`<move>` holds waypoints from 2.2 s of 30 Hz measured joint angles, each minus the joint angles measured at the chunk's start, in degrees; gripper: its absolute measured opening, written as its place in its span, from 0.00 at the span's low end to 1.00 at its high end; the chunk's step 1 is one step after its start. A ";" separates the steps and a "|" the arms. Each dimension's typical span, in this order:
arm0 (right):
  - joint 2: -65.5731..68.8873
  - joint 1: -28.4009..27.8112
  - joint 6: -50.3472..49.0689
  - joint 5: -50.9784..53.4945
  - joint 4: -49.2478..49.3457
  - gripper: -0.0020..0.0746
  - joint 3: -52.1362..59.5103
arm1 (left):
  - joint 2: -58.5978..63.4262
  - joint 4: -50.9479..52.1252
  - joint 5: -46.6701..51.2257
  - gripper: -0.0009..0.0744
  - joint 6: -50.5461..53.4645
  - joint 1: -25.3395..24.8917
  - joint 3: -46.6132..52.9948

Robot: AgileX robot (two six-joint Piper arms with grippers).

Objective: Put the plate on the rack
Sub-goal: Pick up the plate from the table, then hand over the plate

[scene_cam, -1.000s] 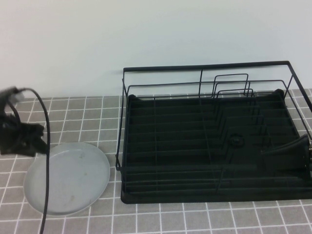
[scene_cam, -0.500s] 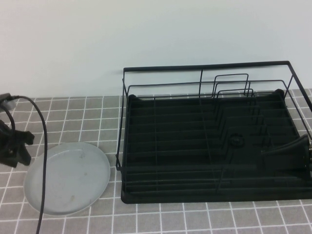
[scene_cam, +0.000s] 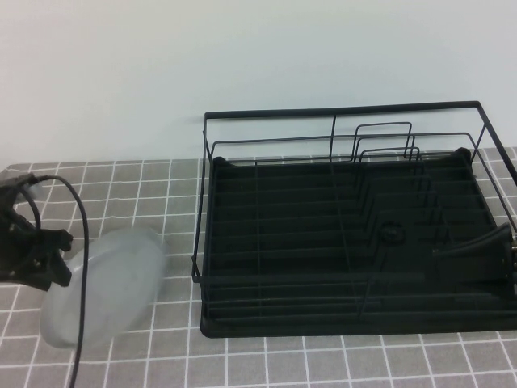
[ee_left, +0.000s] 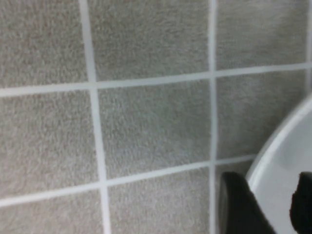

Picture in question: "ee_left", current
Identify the grey white checked tablecloth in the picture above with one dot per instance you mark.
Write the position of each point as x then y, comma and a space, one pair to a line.
146, 122

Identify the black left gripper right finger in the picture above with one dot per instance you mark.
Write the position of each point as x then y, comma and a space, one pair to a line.
303, 207

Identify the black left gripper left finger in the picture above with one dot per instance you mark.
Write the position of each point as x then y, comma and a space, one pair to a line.
241, 207

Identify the round grey plate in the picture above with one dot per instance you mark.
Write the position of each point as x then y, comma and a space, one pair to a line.
280, 170

